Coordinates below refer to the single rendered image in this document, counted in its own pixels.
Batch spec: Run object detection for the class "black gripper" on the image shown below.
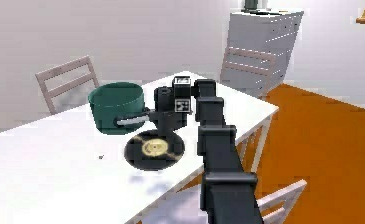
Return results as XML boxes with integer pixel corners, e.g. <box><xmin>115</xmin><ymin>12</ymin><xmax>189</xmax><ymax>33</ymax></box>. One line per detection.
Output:
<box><xmin>113</xmin><ymin>85</ymin><xmax>188</xmax><ymax>138</ymax></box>

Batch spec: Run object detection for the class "white chest of drawers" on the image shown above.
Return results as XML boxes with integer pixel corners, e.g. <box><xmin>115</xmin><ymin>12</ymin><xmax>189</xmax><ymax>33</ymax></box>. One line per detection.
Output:
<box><xmin>225</xmin><ymin>9</ymin><xmax>305</xmax><ymax>98</ymax></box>

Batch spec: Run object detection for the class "green pot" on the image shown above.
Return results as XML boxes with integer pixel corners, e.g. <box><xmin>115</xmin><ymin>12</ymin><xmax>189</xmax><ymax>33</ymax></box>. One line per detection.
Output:
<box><xmin>87</xmin><ymin>81</ymin><xmax>148</xmax><ymax>136</ymax></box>

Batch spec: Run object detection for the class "dark green object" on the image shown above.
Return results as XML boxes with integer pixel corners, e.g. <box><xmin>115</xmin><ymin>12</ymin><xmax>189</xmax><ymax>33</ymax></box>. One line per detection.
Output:
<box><xmin>243</xmin><ymin>0</ymin><xmax>260</xmax><ymax>12</ymax></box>

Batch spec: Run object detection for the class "white table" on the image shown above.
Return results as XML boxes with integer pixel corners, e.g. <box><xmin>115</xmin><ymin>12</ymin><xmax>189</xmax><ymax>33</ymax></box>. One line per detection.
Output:
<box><xmin>0</xmin><ymin>70</ymin><xmax>280</xmax><ymax>224</ymax></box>

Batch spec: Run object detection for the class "white slatted chair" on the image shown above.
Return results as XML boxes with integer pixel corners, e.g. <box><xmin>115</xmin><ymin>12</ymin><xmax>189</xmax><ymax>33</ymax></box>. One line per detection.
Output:
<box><xmin>34</xmin><ymin>54</ymin><xmax>101</xmax><ymax>116</ymax></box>
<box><xmin>219</xmin><ymin>46</ymin><xmax>278</xmax><ymax>100</ymax></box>
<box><xmin>256</xmin><ymin>178</ymin><xmax>308</xmax><ymax>224</ymax></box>

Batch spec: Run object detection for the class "black phonograph record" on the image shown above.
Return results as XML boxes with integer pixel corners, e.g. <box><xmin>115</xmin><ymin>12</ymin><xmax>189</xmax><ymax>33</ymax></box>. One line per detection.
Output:
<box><xmin>123</xmin><ymin>128</ymin><xmax>186</xmax><ymax>172</ymax></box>

